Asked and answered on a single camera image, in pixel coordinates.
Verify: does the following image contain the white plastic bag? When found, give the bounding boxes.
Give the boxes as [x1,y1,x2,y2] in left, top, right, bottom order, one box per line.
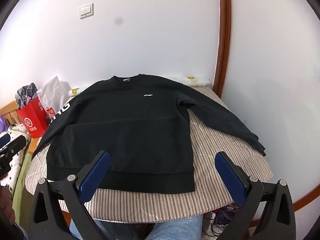
[40,76,73,110]

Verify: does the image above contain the brown wooden trim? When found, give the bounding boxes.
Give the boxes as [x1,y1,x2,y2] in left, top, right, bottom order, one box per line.
[292,115,320,213]

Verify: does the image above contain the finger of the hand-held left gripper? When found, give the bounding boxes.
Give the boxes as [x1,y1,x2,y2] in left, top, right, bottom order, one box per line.
[6,135,27,156]
[0,134,11,149]

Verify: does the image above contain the white dotted cloth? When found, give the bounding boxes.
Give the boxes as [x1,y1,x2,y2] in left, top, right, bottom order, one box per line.
[0,124,32,193]

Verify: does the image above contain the red paper shopping bag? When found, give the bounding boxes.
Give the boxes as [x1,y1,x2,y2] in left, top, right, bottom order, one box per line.
[17,97,56,138]

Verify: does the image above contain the person's blue jeans legs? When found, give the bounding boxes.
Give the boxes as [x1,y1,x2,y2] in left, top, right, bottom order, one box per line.
[69,215,204,240]

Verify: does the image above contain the white light switch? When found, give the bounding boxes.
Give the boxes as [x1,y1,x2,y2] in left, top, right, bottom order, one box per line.
[79,2,94,20]

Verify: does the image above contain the purple bag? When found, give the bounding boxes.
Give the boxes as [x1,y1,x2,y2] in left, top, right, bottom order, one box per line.
[0,115,12,133]

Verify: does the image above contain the striped quilt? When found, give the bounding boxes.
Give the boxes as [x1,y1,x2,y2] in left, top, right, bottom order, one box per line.
[25,85,274,222]

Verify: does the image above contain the brown wooden door frame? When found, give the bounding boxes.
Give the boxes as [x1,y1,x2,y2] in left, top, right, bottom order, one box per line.
[212,0,232,98]

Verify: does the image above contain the tangle of cables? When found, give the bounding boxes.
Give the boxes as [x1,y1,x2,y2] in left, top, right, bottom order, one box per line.
[209,202,253,240]

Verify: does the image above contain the green sheet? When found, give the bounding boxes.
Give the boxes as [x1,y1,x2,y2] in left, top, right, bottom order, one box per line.
[11,152,33,220]

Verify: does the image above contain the black sweatshirt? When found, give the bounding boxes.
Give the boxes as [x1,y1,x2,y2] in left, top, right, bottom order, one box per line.
[31,74,267,195]

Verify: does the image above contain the plaid cloth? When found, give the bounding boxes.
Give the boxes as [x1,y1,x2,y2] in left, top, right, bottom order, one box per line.
[15,82,43,110]

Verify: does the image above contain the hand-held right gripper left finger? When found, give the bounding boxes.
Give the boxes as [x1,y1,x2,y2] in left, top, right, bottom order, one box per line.
[28,150,112,240]

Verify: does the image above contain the person's left forearm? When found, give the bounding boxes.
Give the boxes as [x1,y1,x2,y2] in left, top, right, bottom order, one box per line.
[0,185,16,232]

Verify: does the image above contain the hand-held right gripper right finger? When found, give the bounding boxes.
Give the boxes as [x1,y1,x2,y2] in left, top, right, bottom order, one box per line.
[214,151,297,240]

